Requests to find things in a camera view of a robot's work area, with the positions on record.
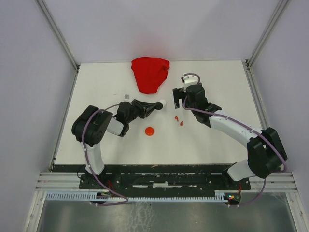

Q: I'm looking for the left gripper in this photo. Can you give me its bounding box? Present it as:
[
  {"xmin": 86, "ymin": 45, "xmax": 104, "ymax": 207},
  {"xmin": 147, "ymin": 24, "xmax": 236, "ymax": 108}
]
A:
[{"xmin": 126, "ymin": 99, "xmax": 157, "ymax": 124}]

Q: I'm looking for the white earbud charging case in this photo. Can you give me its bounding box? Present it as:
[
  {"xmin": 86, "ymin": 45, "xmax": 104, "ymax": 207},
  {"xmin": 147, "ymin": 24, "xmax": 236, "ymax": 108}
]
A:
[{"xmin": 159, "ymin": 99, "xmax": 167, "ymax": 107}]

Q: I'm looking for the orange earbud charging case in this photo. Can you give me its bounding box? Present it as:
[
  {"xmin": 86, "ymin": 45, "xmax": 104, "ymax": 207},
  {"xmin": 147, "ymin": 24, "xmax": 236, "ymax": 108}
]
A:
[{"xmin": 145, "ymin": 127, "xmax": 155, "ymax": 136}]

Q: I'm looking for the black earbud charging case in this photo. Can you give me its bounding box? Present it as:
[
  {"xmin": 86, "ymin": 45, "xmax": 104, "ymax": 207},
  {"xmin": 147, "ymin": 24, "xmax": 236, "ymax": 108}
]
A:
[{"xmin": 155, "ymin": 102, "xmax": 163, "ymax": 110}]

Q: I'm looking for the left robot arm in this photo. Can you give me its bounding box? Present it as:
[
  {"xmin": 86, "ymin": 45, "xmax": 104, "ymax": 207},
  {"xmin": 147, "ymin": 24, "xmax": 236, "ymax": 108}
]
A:
[{"xmin": 71, "ymin": 99, "xmax": 167, "ymax": 189}]

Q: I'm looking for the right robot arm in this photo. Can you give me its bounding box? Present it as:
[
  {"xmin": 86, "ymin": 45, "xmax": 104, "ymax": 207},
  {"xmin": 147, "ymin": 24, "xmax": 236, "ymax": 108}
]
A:
[{"xmin": 172, "ymin": 84, "xmax": 287, "ymax": 189}]

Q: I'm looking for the red cloth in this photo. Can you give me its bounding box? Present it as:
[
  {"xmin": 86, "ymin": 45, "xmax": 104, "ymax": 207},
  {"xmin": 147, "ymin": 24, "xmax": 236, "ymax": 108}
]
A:
[{"xmin": 131, "ymin": 57, "xmax": 170, "ymax": 94}]

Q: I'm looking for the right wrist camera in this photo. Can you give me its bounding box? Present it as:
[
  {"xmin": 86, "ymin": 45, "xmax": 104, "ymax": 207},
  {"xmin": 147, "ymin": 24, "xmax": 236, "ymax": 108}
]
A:
[{"xmin": 181, "ymin": 73, "xmax": 200, "ymax": 92}]

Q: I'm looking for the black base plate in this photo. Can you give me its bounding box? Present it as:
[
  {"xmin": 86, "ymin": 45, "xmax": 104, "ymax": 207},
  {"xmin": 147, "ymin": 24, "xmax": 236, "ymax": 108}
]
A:
[{"xmin": 80, "ymin": 164, "xmax": 251, "ymax": 197}]

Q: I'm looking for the left aluminium frame post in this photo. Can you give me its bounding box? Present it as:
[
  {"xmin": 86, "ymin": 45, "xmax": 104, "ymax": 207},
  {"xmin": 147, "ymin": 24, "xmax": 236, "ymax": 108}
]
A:
[{"xmin": 33, "ymin": 0, "xmax": 80, "ymax": 71}]

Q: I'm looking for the aluminium frame post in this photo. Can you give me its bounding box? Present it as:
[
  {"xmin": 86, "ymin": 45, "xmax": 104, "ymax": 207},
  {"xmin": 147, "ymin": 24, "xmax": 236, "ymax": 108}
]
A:
[
  {"xmin": 246, "ymin": 0, "xmax": 293, "ymax": 68},
  {"xmin": 33, "ymin": 0, "xmax": 80, "ymax": 71}
]

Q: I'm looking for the aluminium front rail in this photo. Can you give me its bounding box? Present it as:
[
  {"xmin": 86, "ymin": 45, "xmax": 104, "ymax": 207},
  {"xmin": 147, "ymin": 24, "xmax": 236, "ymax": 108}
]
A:
[{"xmin": 35, "ymin": 172, "xmax": 297, "ymax": 193}]

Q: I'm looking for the white cable duct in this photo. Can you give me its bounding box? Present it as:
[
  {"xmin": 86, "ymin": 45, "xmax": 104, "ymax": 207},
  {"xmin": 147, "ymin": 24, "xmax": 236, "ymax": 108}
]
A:
[{"xmin": 45, "ymin": 191, "xmax": 227, "ymax": 203}]

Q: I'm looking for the right aluminium frame post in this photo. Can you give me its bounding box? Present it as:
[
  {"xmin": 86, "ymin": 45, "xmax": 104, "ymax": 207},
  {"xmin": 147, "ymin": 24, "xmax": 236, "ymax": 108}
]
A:
[{"xmin": 246, "ymin": 0, "xmax": 293, "ymax": 68}]

